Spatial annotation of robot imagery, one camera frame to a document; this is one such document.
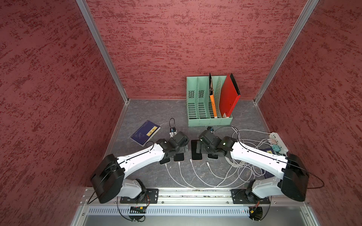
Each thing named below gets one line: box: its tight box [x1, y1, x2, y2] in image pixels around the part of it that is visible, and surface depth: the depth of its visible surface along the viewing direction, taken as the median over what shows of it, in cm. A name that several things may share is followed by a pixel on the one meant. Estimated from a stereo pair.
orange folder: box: [208, 72, 218, 119], surface depth 91 cm
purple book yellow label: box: [130, 120, 161, 147], surface depth 101 cm
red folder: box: [218, 72, 241, 118], surface depth 99 cm
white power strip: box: [268, 131, 289, 154], surface depth 96 cm
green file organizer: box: [186, 75, 234, 127], surface depth 105 cm
